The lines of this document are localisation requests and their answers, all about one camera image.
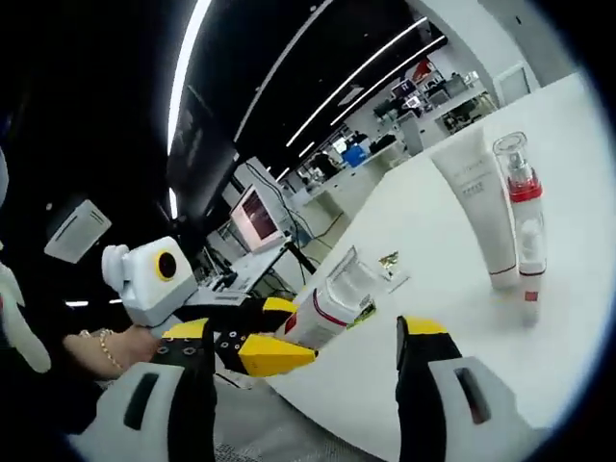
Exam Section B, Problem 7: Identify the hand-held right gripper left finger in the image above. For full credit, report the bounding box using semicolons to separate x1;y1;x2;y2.
93;317;218;462

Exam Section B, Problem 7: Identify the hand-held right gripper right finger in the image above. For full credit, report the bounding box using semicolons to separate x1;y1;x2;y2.
394;315;525;462

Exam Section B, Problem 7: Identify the white skincare tube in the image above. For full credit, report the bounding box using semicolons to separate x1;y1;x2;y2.
430;124;522;291

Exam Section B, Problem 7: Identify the large white skincare bottle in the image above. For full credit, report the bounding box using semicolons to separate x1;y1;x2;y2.
493;132;550;273

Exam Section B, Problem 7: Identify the blue storage bin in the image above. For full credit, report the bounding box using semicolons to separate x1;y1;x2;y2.
344;143;371;168

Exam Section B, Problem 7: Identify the person's left hand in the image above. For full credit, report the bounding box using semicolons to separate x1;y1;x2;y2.
108;325;164;372

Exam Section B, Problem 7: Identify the black laptop stand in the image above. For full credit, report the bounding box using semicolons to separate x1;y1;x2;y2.
206;240;320;295

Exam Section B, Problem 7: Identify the ceiling air conditioner unit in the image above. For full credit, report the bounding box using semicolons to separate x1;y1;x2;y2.
43;199;114;265

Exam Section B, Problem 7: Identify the white laptop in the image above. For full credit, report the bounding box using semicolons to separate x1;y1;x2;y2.
229;182;286;255

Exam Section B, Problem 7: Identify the white worn device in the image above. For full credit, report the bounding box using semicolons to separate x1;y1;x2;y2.
0;262;53;375

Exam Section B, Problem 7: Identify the dark hanging screen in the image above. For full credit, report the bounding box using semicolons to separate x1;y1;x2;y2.
166;84;241;214

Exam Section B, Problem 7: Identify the gold bracelet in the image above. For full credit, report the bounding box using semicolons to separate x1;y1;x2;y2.
79;328;125;372

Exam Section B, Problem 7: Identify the white frame chair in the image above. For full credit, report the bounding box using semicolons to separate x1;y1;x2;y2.
498;62;534;96

